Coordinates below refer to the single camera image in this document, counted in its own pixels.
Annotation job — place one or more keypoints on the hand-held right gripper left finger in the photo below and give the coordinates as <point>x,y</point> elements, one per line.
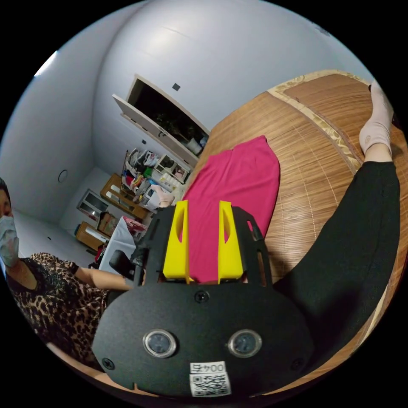
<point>177,255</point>

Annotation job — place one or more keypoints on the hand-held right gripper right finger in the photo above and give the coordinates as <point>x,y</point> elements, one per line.
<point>230,258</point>

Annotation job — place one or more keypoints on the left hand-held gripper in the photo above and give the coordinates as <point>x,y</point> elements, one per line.
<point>120,263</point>

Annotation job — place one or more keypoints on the person's left forearm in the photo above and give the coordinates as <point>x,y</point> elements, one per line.
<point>102,278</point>

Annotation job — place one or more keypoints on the pink skirt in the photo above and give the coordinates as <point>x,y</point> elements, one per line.
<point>236,178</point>

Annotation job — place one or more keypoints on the small wooden cupboard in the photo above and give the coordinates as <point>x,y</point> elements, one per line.
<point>89,236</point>

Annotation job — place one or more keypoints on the long wooden cupboard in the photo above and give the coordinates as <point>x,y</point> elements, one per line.
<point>119,197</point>

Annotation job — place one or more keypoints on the white cabinet with glass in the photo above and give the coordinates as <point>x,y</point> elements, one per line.
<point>90,204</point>

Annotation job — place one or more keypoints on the cluttered white shelf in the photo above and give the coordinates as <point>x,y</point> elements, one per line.
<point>149,178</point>

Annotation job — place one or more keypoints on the open white door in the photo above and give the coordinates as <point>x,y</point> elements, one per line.
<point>149,118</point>

